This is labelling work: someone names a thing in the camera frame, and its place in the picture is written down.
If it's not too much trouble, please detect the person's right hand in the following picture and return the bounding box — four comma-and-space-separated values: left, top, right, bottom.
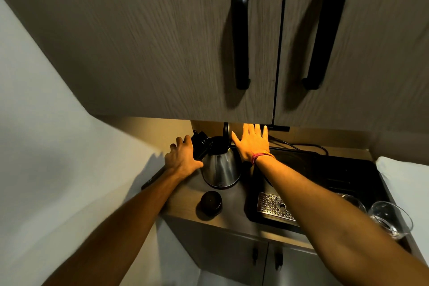
231, 123, 270, 162

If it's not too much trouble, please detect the person's left hand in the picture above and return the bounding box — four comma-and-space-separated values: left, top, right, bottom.
163, 135, 204, 181

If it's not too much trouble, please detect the black thermos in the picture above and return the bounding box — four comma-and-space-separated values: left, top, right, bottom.
140, 130, 212, 191

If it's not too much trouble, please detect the steel kettle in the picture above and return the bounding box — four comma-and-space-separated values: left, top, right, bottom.
200, 122, 243, 190

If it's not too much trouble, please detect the black bottle cap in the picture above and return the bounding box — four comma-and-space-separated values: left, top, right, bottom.
200, 190, 223, 218

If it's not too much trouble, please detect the person's left forearm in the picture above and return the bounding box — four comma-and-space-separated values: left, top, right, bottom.
42, 168, 188, 286

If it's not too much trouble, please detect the person's right forearm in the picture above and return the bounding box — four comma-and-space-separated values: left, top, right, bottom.
256, 155, 429, 286

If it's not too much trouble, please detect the perforated metal drip grate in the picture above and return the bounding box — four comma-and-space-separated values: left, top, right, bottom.
256, 192, 299, 223

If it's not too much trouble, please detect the grey lower cabinet door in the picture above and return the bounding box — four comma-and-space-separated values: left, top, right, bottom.
164, 215, 269, 286
263, 242, 339, 286

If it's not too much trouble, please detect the black tray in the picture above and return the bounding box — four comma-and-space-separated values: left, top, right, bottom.
246, 147, 391, 233

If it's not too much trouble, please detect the clear glass tumbler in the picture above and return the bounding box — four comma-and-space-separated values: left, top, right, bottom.
336, 193, 368, 215
368, 201, 414, 240

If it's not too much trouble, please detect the wooden upper cabinet door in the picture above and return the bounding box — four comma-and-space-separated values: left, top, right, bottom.
0, 0, 289, 126
273, 0, 429, 135

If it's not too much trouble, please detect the white pillow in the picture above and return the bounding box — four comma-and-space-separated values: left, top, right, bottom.
375, 156, 429, 265

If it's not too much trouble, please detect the red thread bracelet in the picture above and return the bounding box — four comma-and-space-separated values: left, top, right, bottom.
250, 151, 276, 166

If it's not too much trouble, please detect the black power cable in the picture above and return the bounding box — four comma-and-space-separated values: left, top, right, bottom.
268, 135, 329, 156

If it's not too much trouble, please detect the black cabinet handle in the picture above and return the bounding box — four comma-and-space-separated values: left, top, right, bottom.
230, 0, 252, 91
301, 0, 350, 91

